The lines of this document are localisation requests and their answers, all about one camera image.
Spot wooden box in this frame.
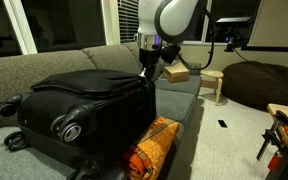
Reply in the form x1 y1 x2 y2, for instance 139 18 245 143
163 63 191 83

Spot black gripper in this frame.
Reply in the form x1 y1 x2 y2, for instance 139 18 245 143
138 48 163 84

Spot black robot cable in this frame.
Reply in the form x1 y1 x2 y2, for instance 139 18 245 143
173 8 217 71

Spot white window frame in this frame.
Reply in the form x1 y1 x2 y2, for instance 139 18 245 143
2 0 122 55

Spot orange patterned pillow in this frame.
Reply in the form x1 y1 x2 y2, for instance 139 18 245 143
118 115 181 180

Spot black fabric wheeled suitcase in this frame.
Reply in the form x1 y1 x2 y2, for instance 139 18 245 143
0 68 158 180

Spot red clamp handle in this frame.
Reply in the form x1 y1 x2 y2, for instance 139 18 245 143
267 150 283 173

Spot dark beanbag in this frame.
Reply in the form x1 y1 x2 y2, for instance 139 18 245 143
221 60 288 113

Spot white window blinds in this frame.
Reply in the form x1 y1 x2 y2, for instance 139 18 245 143
117 0 140 44

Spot grey fabric sofa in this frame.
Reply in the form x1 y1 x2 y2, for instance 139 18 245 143
0 40 203 180

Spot black phone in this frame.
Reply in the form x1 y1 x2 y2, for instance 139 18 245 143
217 119 228 129

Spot black bar clamp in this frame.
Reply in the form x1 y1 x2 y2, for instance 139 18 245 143
256 110 288 162

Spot small wooden stool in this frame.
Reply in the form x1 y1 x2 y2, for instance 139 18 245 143
200 69 225 106

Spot black stand camera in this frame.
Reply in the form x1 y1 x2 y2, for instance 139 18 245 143
215 16 255 53

